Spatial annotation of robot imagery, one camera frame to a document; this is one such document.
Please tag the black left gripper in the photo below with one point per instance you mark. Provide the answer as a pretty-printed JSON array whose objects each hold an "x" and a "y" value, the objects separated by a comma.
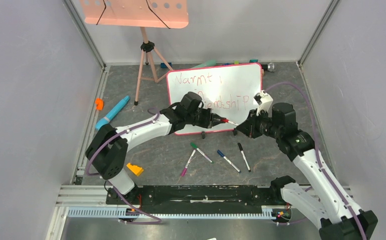
[{"x": 209, "y": 116}]

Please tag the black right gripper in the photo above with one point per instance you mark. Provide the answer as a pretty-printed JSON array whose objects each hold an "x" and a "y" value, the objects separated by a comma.
[{"x": 250, "y": 125}]

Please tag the black whiteboard marker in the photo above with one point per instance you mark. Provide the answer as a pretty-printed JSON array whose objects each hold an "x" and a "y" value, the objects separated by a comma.
[{"x": 244, "y": 157}]

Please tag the pink framed whiteboard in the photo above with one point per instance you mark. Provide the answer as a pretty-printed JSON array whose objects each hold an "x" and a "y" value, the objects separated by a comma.
[{"x": 227, "y": 90}]

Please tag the blue whiteboard marker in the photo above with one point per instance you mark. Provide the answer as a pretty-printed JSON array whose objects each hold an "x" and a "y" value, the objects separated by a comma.
[{"x": 228, "y": 160}]

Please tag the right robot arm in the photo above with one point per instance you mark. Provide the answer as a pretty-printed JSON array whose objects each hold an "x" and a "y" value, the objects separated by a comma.
[{"x": 335, "y": 214}]

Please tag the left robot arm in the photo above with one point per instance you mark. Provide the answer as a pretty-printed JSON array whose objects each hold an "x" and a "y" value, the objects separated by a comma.
[{"x": 108, "y": 149}]

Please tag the green whiteboard marker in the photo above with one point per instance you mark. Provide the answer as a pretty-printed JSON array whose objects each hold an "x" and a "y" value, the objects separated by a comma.
[{"x": 201, "y": 152}]

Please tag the purple whiteboard marker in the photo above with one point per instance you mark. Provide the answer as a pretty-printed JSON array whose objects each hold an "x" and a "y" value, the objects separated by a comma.
[{"x": 187, "y": 163}]

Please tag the mint green cylinder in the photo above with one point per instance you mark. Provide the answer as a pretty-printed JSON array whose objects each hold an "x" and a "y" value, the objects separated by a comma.
[{"x": 209, "y": 63}]

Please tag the black microphone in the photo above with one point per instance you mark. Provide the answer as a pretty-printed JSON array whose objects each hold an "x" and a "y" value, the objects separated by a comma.
[{"x": 270, "y": 67}]

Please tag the orange stair toy block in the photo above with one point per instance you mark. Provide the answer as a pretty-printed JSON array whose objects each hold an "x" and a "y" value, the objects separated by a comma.
[{"x": 135, "y": 169}]

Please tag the pink music stand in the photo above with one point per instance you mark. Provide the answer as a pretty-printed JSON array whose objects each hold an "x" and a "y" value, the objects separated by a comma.
[{"x": 167, "y": 14}]

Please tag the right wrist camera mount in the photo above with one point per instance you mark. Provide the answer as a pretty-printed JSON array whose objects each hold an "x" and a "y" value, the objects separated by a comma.
[{"x": 264, "y": 101}]

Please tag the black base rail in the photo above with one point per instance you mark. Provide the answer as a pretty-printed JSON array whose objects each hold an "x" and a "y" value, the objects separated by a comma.
[{"x": 205, "y": 199}]

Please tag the orange toy block at wall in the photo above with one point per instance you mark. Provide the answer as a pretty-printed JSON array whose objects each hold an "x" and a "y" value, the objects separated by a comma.
[{"x": 99, "y": 104}]

